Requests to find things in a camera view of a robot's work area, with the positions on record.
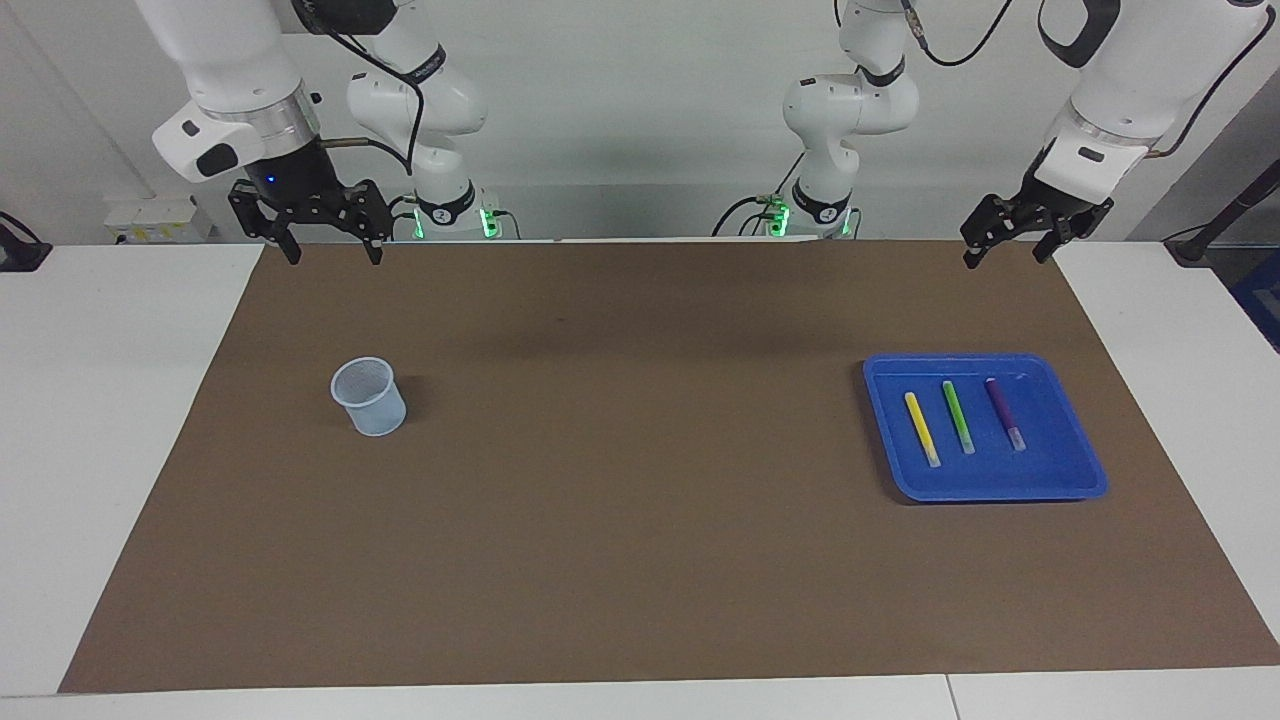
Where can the yellow highlighter pen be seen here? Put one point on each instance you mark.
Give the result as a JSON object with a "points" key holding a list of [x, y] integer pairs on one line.
{"points": [[920, 427]]}

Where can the green highlighter pen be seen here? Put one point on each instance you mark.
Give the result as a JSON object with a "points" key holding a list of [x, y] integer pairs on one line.
{"points": [[957, 415]]}

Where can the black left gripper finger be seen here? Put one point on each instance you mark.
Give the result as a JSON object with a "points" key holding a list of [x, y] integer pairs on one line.
{"points": [[973, 257], [1047, 248]]}

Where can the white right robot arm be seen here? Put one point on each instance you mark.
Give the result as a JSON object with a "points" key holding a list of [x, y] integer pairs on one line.
{"points": [[230, 60]]}

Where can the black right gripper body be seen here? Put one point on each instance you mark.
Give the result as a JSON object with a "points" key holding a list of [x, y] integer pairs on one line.
{"points": [[300, 190]]}

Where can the brown table mat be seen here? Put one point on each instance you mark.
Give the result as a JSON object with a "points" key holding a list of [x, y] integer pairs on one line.
{"points": [[640, 520]]}

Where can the white power strip box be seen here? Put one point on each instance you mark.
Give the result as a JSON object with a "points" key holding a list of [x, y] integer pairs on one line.
{"points": [[150, 215]]}

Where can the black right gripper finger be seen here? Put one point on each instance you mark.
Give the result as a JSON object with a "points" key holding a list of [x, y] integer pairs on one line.
{"points": [[292, 250], [374, 250]]}

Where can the black camera stand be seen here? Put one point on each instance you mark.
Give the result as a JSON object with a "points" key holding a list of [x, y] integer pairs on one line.
{"points": [[1225, 215]]}

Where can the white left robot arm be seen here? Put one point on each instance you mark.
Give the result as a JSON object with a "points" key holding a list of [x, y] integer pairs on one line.
{"points": [[1150, 80]]}

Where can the pale blue mesh pen cup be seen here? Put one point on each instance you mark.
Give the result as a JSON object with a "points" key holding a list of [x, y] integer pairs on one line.
{"points": [[375, 415]]}

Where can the blue plastic tray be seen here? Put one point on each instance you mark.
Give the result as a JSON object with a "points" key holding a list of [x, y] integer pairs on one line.
{"points": [[1000, 475]]}

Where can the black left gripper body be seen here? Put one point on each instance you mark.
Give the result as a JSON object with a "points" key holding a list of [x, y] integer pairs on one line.
{"points": [[1040, 205]]}

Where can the purple highlighter pen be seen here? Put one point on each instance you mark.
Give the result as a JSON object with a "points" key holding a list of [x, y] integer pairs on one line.
{"points": [[1002, 410]]}

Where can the blue crate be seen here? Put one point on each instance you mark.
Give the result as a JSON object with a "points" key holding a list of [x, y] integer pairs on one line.
{"points": [[1262, 300]]}

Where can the black clamp mount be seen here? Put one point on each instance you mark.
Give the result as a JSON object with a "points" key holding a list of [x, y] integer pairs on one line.
{"points": [[15, 255]]}

